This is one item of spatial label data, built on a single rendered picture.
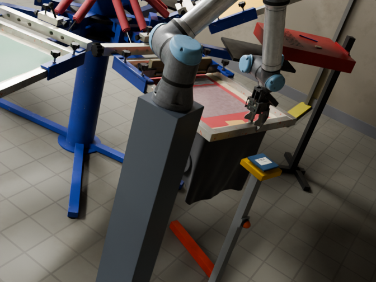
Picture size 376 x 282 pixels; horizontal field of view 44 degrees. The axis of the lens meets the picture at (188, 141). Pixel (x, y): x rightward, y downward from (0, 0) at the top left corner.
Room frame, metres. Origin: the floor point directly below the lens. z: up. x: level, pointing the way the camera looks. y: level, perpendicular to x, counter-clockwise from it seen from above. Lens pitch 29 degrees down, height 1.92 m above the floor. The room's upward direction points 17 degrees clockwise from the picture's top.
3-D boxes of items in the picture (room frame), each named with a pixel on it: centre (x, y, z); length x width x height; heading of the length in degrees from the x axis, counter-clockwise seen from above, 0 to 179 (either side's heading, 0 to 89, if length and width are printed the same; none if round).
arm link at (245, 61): (1.85, -0.18, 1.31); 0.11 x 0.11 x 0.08; 34
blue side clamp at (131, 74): (2.15, 0.37, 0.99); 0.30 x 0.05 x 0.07; 47
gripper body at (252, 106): (1.91, -0.25, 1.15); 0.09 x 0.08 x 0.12; 137
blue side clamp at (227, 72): (2.55, -0.01, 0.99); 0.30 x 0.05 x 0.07; 47
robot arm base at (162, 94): (1.53, 0.10, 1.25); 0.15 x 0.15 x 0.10
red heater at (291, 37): (3.32, -0.59, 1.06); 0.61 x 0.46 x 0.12; 107
